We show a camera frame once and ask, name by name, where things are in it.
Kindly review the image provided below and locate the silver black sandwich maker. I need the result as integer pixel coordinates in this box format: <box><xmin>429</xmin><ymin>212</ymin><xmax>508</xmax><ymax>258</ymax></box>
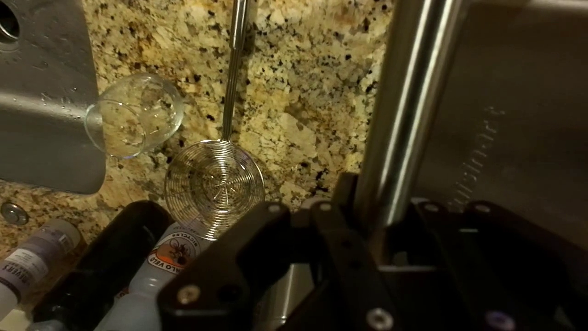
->
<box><xmin>352</xmin><ymin>0</ymin><xmax>588</xmax><ymax>249</ymax></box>

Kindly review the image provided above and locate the stainless steel sink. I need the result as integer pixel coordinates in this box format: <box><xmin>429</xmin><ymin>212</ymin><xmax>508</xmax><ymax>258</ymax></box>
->
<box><xmin>0</xmin><ymin>0</ymin><xmax>104</xmax><ymax>196</ymax></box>

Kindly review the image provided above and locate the clear glass bowl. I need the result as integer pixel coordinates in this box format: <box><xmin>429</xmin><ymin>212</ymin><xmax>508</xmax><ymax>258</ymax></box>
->
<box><xmin>82</xmin><ymin>74</ymin><xmax>187</xmax><ymax>159</ymax></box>

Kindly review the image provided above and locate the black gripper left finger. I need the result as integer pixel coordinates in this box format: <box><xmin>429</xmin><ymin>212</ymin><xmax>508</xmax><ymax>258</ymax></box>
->
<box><xmin>157</xmin><ymin>203</ymin><xmax>312</xmax><ymax>331</ymax></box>

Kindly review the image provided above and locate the white bottle purple label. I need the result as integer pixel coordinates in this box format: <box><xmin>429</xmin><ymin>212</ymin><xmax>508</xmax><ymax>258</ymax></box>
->
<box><xmin>0</xmin><ymin>221</ymin><xmax>80</xmax><ymax>321</ymax></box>

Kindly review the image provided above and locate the clear glass cup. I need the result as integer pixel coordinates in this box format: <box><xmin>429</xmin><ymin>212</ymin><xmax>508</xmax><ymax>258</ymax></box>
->
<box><xmin>163</xmin><ymin>140</ymin><xmax>264</xmax><ymax>242</ymax></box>

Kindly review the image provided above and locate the black water bottle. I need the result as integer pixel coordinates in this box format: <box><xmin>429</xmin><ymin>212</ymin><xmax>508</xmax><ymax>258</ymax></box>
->
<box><xmin>27</xmin><ymin>201</ymin><xmax>172</xmax><ymax>331</ymax></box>

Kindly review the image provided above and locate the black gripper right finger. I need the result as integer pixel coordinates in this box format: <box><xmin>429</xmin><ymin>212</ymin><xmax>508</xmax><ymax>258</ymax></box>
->
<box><xmin>310</xmin><ymin>201</ymin><xmax>588</xmax><ymax>331</ymax></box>

